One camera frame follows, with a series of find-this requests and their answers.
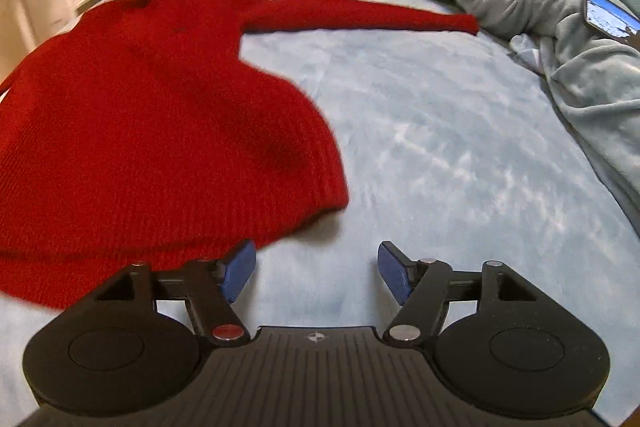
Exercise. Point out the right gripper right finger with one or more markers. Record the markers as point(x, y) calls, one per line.
point(420, 288)

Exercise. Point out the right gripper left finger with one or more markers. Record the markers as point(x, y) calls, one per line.
point(211, 287)

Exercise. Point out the red knit sweater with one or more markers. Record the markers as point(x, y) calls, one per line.
point(142, 135)

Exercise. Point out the light blue fleece bed cover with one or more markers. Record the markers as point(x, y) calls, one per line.
point(452, 150)

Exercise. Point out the smartphone with lit screen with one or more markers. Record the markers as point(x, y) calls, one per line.
point(611, 21)

